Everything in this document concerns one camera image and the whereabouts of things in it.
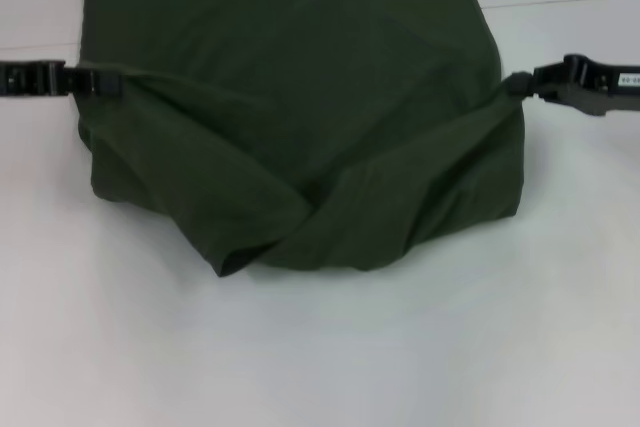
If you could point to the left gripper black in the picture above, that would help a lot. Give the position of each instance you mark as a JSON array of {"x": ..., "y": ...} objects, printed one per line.
[{"x": 30, "y": 78}]

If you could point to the dark green FREE! t-shirt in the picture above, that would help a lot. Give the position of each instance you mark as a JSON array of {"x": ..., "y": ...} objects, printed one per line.
[{"x": 300, "y": 122}]

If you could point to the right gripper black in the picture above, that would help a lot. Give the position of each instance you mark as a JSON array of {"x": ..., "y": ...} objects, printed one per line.
[{"x": 585, "y": 84}]

